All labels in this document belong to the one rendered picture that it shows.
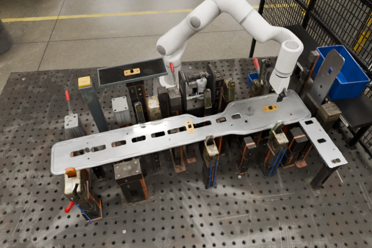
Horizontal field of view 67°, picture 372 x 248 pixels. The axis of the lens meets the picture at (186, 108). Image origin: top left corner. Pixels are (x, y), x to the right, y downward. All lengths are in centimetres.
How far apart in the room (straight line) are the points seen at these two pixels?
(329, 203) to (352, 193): 16
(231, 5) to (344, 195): 119
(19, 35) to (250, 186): 362
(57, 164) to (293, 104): 128
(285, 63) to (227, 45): 234
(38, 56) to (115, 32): 99
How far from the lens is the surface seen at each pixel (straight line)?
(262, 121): 156
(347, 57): 189
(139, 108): 148
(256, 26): 132
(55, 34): 422
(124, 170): 136
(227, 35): 381
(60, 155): 153
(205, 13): 140
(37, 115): 219
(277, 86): 145
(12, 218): 184
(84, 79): 159
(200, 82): 156
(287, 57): 132
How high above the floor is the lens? 220
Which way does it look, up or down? 50 degrees down
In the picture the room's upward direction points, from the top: 1 degrees counter-clockwise
